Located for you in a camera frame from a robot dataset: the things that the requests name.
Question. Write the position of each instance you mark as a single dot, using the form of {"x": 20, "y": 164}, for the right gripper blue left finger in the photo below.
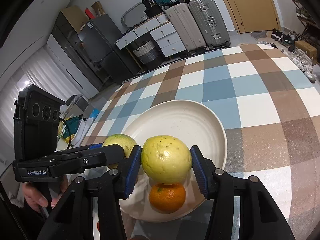
{"x": 129, "y": 169}

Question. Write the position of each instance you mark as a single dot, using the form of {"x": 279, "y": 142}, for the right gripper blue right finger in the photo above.
{"x": 203, "y": 170}

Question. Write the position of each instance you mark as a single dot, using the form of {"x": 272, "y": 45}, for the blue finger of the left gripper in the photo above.
{"x": 96, "y": 145}

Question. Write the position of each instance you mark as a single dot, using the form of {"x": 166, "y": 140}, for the green yellow guava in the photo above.
{"x": 125, "y": 141}

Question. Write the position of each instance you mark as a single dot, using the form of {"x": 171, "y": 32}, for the yellow speckled guava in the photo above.
{"x": 166, "y": 159}

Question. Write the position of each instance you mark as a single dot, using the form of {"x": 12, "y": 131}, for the orange tangerine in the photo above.
{"x": 167, "y": 198}

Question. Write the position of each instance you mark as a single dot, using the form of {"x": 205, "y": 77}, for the person left hand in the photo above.
{"x": 35, "y": 199}

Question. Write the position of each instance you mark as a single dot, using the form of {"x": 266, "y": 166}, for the cream round plate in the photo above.
{"x": 169, "y": 130}

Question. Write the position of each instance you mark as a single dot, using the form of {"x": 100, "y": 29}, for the dark refrigerator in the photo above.
{"x": 99, "y": 37}

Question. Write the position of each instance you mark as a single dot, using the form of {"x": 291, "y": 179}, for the checkered tablecloth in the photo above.
{"x": 269, "y": 109}

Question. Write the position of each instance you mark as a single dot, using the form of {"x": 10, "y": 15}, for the white curtain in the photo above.
{"x": 41, "y": 70}

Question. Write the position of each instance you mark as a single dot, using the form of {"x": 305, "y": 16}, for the woven laundry basket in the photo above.
{"x": 149, "y": 55}

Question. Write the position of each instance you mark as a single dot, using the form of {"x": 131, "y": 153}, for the white drawer desk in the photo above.
{"x": 157, "y": 29}

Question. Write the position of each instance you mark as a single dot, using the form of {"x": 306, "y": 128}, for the silver grey suitcase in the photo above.
{"x": 210, "y": 23}

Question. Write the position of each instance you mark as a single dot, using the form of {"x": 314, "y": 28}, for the beige suitcase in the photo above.
{"x": 186, "y": 26}

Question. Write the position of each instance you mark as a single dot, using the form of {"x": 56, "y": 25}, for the cardboard box on floor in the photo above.
{"x": 310, "y": 50}

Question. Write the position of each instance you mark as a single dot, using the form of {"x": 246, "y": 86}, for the wooden door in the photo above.
{"x": 253, "y": 15}

